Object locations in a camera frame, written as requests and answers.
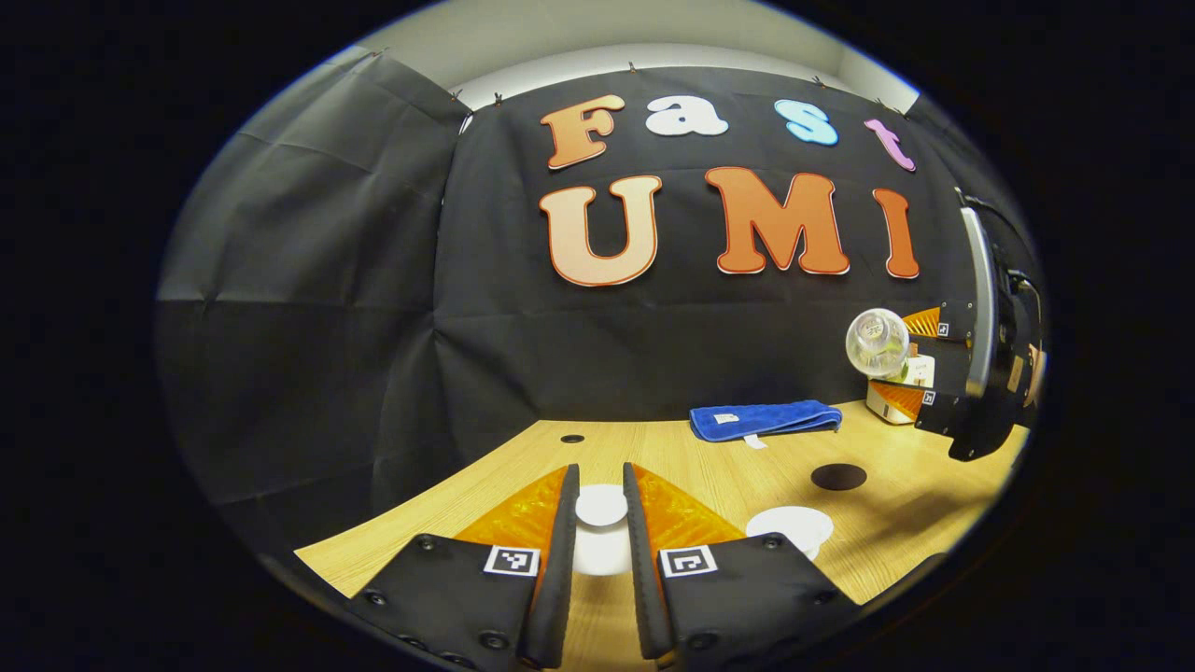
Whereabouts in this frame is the white green water bottle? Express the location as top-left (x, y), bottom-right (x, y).
top-left (845, 307), bottom-right (937, 389)

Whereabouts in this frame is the white toaster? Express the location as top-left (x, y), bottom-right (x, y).
top-left (865, 381), bottom-right (921, 426)

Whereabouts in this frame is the blue folded towel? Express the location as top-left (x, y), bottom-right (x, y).
top-left (690, 399), bottom-right (843, 449)

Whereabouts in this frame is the black backdrop cloth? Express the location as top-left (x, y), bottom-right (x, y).
top-left (154, 47), bottom-right (1047, 552)

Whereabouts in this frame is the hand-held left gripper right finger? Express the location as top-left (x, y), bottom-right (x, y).
top-left (623, 462), bottom-right (860, 665)

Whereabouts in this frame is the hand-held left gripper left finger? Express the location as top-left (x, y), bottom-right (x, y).
top-left (350, 464), bottom-right (582, 671)

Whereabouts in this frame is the white teacup lid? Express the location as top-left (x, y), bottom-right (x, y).
top-left (569, 484), bottom-right (636, 578)

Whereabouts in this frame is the white teacup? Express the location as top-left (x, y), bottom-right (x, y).
top-left (745, 506), bottom-right (835, 561)

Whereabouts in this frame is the dark round coaster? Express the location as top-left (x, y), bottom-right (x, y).
top-left (810, 463), bottom-right (867, 492)

